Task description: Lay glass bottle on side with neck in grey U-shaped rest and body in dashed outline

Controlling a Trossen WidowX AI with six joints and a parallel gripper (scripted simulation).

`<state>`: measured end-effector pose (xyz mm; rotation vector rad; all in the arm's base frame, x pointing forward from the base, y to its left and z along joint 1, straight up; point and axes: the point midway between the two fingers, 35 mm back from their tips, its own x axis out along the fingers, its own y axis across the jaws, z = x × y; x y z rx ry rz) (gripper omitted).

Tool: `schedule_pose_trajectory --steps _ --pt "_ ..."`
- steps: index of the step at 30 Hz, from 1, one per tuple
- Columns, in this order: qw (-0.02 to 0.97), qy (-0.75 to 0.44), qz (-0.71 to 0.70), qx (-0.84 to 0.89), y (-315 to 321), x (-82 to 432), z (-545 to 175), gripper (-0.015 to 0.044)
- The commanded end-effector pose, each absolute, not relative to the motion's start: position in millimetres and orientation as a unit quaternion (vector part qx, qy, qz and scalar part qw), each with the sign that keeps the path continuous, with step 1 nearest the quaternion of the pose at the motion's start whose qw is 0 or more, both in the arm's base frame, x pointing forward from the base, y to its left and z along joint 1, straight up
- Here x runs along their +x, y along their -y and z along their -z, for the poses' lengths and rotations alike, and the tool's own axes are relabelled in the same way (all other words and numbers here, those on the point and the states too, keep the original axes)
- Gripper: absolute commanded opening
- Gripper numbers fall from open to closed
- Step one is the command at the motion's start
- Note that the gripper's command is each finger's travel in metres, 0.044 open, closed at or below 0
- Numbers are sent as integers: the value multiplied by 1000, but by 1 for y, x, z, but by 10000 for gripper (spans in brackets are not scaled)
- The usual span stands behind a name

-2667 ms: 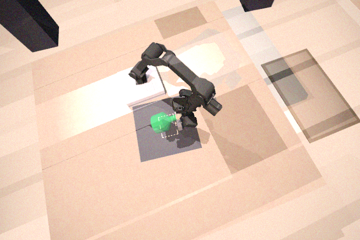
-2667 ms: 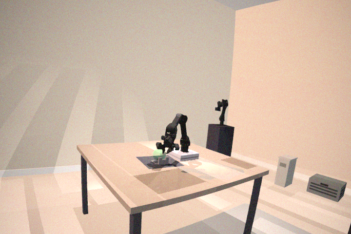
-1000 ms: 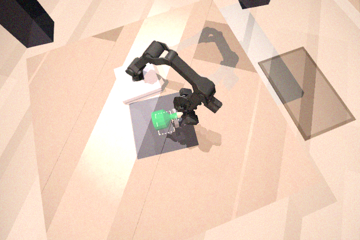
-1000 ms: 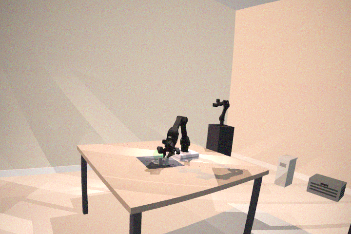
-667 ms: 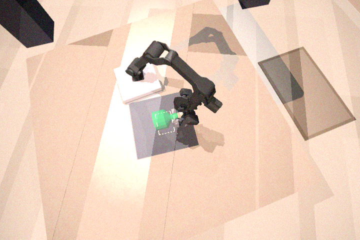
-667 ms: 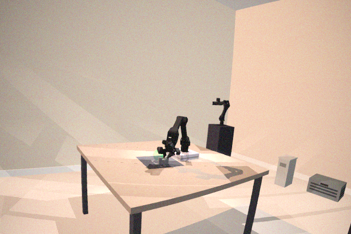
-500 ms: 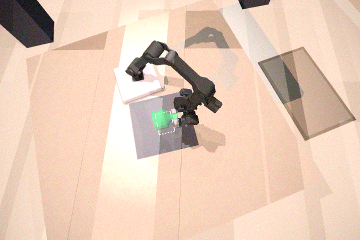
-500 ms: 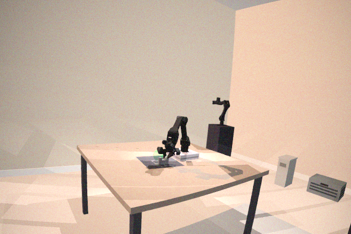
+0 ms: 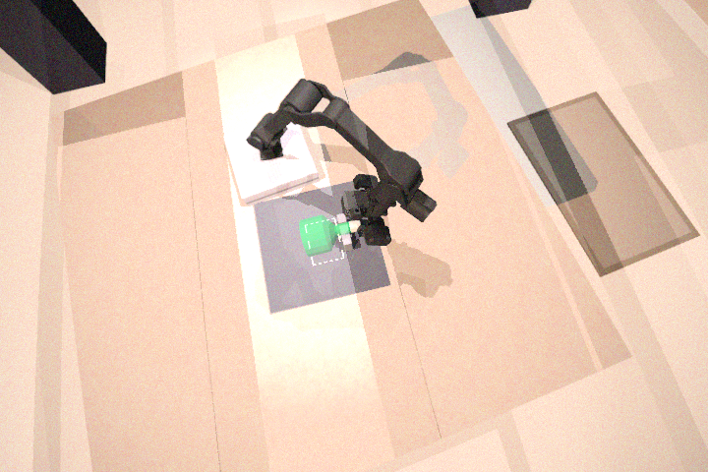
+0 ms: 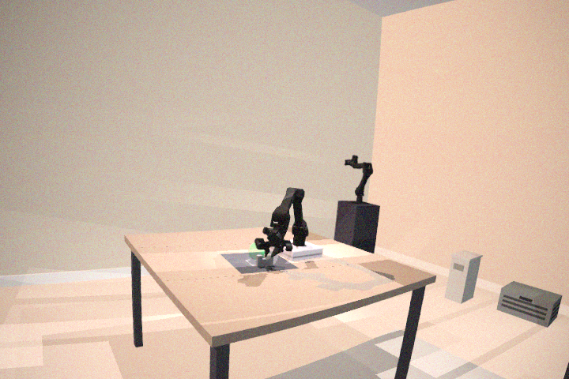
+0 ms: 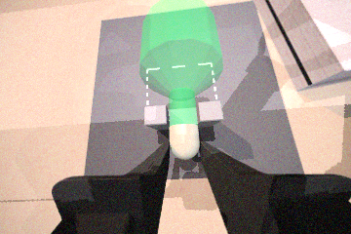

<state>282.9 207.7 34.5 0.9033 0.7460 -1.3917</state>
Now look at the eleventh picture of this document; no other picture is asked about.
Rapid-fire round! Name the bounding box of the dark grey flat mat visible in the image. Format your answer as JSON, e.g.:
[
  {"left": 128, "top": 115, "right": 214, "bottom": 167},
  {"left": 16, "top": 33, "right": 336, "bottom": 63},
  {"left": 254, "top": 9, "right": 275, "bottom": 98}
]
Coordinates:
[{"left": 84, "top": 0, "right": 305, "bottom": 179}]

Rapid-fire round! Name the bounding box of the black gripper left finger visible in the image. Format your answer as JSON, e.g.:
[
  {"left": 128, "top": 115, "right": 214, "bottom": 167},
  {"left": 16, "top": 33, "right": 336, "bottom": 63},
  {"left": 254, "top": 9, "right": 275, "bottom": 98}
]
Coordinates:
[{"left": 52, "top": 141, "right": 170, "bottom": 234}]

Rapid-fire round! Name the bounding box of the green glass bottle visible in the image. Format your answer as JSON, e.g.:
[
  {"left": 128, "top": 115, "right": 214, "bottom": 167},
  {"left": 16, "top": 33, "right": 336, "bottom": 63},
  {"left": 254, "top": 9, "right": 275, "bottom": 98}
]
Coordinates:
[{"left": 139, "top": 0, "right": 223, "bottom": 160}]

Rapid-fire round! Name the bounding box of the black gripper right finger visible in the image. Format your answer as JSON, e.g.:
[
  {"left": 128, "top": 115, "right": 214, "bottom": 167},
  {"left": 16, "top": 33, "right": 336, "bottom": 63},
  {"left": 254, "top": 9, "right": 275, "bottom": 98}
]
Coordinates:
[{"left": 199, "top": 141, "right": 351, "bottom": 234}]

